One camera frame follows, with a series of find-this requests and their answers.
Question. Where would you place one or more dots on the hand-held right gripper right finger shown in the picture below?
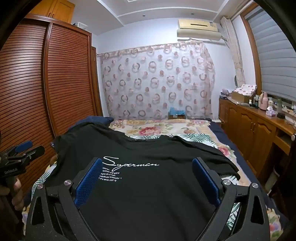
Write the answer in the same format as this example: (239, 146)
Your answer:
(205, 183)

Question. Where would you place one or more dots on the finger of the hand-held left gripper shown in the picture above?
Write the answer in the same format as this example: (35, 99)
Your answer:
(24, 146)
(34, 151)

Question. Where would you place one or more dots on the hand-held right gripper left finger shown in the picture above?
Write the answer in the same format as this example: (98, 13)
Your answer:
(87, 183)

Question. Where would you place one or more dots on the black t-shirt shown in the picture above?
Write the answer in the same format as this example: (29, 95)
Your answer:
(138, 197)

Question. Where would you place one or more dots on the person's left hand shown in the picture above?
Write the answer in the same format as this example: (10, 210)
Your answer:
(17, 188)

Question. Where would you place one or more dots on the palm leaf print sheet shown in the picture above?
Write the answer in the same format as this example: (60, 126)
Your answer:
(192, 139)

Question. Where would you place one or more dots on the dark blue bed sheet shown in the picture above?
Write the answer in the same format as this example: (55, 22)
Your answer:
(219, 132)

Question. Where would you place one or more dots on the wooden louvred wardrobe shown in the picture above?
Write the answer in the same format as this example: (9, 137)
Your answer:
(27, 92)

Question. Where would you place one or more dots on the navy blue garment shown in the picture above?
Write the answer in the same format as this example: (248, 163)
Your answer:
(97, 120)

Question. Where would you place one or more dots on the wooden sideboard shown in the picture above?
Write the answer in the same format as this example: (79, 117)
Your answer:
(249, 129)

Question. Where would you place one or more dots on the cardboard box with blue cloth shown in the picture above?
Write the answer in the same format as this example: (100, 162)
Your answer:
(177, 113)

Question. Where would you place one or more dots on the brown cardboard box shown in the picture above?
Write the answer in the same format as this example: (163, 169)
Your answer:
(239, 97)

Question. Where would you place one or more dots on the purple box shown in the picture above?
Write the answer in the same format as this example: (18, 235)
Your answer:
(226, 93)

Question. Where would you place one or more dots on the tissue pack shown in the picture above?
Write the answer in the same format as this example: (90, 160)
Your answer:
(271, 111)

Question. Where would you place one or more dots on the pink kettle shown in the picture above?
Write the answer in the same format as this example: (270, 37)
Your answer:
(264, 100)

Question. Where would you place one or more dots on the white floral cloth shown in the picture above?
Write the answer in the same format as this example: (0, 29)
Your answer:
(246, 89)

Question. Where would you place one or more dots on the small black box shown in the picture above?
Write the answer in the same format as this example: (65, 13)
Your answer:
(282, 115)

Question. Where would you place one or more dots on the green bottle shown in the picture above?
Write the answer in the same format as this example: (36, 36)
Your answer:
(279, 105)

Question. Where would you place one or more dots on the circle print sheer curtain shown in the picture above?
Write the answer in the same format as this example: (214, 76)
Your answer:
(157, 81)

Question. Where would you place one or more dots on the clear plastic box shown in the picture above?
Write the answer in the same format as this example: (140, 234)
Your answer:
(81, 25)

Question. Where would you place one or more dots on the beige floral window curtain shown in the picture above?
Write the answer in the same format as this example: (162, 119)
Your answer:
(234, 51)

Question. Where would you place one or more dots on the wooden top cabinet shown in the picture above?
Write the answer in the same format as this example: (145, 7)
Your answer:
(55, 10)

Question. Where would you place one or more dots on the grey window blind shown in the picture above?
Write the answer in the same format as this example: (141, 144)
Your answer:
(272, 53)

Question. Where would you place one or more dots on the beige air conditioner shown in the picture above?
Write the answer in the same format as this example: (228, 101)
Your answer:
(198, 29)

